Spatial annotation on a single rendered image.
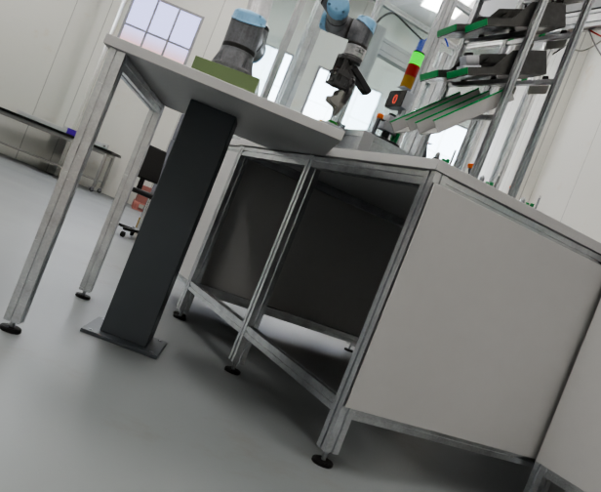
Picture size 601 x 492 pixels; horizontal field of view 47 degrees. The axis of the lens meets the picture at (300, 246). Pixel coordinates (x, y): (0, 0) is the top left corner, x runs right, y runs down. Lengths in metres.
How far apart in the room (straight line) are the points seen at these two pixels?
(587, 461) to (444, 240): 0.77
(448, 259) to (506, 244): 0.20
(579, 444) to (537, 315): 0.39
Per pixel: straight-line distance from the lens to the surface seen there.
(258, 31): 2.40
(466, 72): 2.21
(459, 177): 1.86
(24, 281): 2.02
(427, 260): 1.84
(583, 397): 2.23
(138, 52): 1.98
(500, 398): 2.14
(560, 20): 2.41
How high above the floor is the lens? 0.53
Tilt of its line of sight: level
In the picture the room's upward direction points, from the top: 22 degrees clockwise
